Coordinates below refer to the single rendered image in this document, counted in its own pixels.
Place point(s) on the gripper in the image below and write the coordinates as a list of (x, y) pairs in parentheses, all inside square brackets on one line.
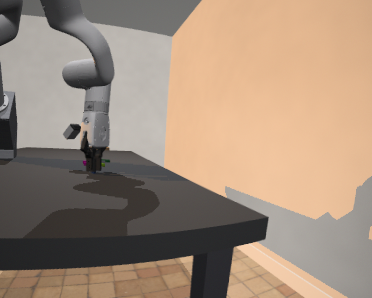
[(96, 128)]

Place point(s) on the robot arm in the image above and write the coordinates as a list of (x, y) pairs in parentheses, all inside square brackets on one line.
[(66, 16)]

